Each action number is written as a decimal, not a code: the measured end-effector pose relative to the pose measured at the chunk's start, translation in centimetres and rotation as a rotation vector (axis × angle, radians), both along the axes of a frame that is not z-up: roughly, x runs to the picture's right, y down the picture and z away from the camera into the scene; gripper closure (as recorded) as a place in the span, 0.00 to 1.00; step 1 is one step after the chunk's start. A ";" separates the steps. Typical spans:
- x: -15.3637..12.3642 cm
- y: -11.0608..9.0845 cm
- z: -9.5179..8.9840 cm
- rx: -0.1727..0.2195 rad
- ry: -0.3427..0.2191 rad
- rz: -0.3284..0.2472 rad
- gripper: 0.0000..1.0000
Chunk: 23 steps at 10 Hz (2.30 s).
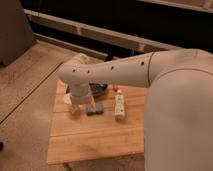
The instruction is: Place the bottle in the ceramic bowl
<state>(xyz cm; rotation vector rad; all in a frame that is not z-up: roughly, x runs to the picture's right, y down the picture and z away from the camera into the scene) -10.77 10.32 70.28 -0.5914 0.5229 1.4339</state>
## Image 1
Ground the white plastic bottle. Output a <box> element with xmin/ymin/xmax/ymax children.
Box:
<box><xmin>115</xmin><ymin>90</ymin><xmax>125</xmax><ymax>120</ymax></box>

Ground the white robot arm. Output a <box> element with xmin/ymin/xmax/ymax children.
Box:
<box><xmin>59</xmin><ymin>49</ymin><xmax>213</xmax><ymax>171</ymax></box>

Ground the dark ceramic bowl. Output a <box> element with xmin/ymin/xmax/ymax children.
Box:
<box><xmin>90</xmin><ymin>83</ymin><xmax>108</xmax><ymax>97</ymax></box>

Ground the blue sponge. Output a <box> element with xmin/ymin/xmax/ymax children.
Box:
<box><xmin>86</xmin><ymin>102</ymin><xmax>104</xmax><ymax>116</ymax></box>

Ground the white lidded jar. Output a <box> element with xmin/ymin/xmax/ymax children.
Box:
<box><xmin>63</xmin><ymin>93</ymin><xmax>80</xmax><ymax>114</ymax></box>

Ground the light wooden table board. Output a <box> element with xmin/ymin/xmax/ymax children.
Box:
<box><xmin>47</xmin><ymin>81</ymin><xmax>147</xmax><ymax>164</ymax></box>

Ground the grey cabinet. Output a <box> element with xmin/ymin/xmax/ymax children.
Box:
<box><xmin>0</xmin><ymin>0</ymin><xmax>36</xmax><ymax>65</ymax></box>

